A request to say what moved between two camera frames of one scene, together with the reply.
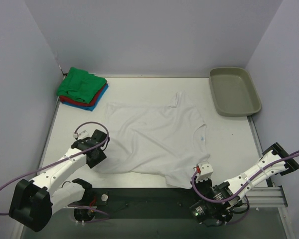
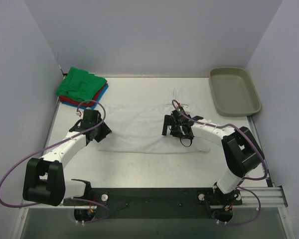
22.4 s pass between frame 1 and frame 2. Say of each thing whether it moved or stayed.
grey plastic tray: stayed
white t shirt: moved
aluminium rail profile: stayed
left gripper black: moved
